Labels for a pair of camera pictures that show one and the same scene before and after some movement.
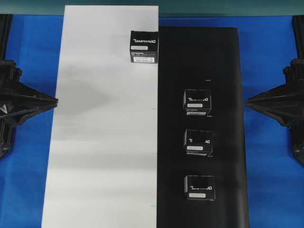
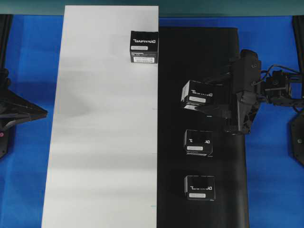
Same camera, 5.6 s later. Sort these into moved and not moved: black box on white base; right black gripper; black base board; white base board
Moved: right black gripper
Not moved: black box on white base; black base board; white base board
